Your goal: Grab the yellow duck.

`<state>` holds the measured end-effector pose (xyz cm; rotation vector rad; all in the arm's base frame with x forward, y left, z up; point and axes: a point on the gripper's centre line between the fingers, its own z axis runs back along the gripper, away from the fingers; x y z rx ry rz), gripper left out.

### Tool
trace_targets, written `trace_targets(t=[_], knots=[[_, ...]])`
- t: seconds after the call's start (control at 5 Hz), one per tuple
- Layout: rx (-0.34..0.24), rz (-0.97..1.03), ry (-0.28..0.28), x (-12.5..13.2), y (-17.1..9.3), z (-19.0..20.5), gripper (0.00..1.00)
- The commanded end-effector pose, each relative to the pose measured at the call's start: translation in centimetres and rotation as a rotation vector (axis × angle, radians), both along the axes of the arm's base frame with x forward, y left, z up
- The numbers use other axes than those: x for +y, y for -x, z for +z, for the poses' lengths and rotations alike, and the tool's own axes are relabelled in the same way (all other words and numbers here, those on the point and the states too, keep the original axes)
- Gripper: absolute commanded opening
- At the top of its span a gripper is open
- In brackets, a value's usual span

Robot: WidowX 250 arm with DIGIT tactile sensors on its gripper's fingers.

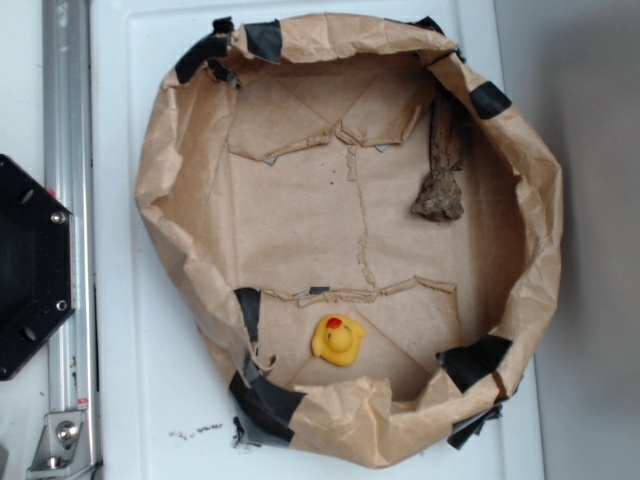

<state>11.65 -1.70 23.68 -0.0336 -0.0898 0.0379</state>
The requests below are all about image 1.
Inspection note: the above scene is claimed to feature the metal corner bracket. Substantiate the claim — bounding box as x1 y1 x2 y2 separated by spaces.
26 411 91 479

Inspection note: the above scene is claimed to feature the brown driftwood piece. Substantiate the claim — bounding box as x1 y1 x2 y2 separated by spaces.
411 91 464 222

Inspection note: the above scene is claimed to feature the aluminium extrusion rail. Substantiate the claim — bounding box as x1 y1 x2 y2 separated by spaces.
42 1 103 479

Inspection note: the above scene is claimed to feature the brown paper bag tray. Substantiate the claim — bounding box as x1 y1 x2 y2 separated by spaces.
135 14 562 468

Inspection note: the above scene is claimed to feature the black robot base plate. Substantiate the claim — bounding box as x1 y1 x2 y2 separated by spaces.
0 155 75 381

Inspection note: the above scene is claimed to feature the yellow rubber duck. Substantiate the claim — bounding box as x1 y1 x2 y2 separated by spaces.
311 314 366 367

